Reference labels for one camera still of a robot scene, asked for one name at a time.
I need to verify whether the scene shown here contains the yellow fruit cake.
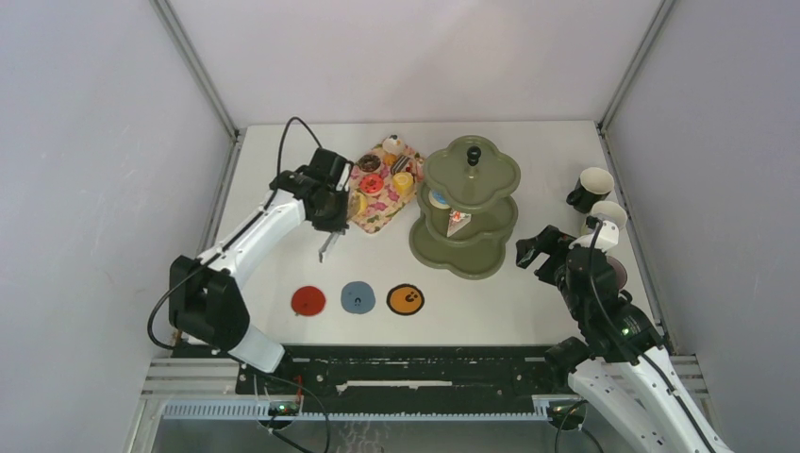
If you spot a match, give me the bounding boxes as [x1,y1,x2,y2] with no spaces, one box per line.
[348,191,368,218]

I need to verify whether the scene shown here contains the red donut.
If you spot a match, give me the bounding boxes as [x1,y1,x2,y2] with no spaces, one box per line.
[358,174,385,196]

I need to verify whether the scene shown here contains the chocolate donut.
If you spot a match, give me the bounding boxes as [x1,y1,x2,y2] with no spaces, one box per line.
[356,153,382,173]

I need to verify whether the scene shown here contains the silver serving tongs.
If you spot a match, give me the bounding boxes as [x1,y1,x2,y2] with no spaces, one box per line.
[318,231,342,263]

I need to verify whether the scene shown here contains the yellow pudding cake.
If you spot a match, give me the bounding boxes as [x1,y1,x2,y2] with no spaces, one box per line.
[392,172,415,196]

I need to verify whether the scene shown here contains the chocolate striped cake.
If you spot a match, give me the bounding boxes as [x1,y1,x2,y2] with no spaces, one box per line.
[390,155,410,175]

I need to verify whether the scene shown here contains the blue frosted donut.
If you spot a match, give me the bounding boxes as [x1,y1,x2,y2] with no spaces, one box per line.
[428,191,450,210]

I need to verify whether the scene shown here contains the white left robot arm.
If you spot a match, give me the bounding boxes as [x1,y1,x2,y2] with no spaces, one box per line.
[167,148,354,394]

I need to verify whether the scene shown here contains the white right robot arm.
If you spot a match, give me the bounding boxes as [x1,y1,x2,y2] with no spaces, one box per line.
[515,218,730,452]

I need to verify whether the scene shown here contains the black mug purple interior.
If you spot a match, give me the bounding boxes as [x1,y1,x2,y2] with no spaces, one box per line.
[607,256,628,290]

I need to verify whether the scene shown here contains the light green mug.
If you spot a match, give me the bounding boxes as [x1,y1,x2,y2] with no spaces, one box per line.
[580,200,627,236]

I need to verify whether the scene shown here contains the blue-grey round coaster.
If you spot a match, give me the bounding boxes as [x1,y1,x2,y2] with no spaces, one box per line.
[341,281,375,314]

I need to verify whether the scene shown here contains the red round coaster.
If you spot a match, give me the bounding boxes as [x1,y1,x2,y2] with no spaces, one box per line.
[291,286,326,317]

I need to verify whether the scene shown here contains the green three-tier dessert stand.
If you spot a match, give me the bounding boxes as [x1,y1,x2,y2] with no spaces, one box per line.
[408,135,521,280]

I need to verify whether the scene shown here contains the orange smiley coaster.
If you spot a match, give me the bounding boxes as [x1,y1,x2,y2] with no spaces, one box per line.
[386,283,425,316]

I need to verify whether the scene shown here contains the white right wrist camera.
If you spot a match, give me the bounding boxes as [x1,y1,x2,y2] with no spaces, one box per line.
[581,220,620,252]

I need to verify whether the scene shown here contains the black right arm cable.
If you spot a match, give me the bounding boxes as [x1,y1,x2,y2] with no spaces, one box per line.
[584,218,717,453]

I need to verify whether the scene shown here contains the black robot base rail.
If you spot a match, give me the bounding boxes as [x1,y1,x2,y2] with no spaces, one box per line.
[234,338,617,416]

